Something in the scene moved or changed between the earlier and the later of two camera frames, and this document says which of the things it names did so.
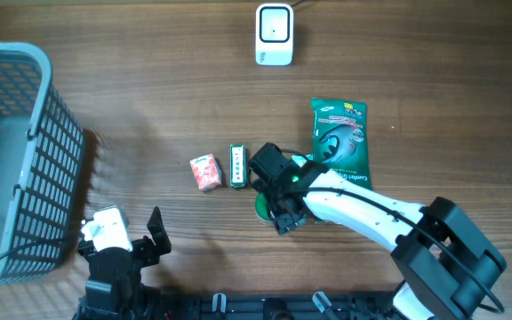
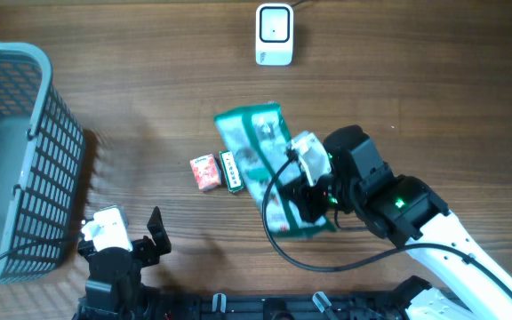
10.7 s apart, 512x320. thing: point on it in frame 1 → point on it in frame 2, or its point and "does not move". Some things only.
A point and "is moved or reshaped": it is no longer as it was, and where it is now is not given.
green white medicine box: (237, 164) is moved or reshaped
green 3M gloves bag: (340, 137) → (256, 138)
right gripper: (284, 221) → (300, 194)
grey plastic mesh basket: (27, 153) does not move
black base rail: (275, 306) does not move
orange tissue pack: (207, 172) does not move
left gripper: (151, 253) does not move
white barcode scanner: (274, 35) does not move
